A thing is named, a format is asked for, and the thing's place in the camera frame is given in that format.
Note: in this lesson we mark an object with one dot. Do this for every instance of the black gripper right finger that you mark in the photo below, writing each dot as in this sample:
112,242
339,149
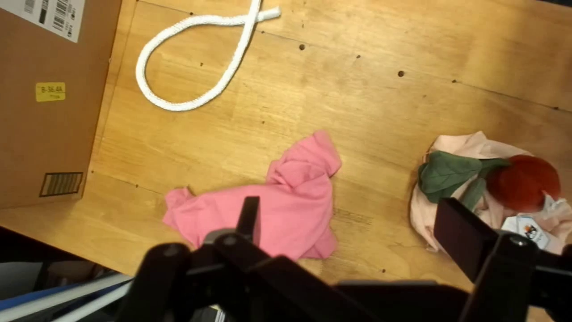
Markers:
512,279

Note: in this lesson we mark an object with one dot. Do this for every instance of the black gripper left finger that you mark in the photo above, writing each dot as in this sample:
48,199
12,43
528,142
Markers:
173,287

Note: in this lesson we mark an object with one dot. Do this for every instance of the pink cloth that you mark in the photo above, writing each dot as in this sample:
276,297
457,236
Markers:
287,202

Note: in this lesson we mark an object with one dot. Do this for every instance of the white metal pole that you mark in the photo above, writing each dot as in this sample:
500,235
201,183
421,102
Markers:
101,306

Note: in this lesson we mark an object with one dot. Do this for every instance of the red plush vegetable green leaves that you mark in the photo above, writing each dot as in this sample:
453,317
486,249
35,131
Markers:
525,181

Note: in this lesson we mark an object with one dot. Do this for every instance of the silver metal pole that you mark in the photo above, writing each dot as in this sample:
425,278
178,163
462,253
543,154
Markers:
60,296

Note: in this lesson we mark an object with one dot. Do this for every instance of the pale peach cloth with label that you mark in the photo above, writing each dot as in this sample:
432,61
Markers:
459,143

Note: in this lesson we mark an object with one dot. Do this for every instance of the cardboard box with shipping label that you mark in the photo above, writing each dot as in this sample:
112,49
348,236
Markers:
48,118

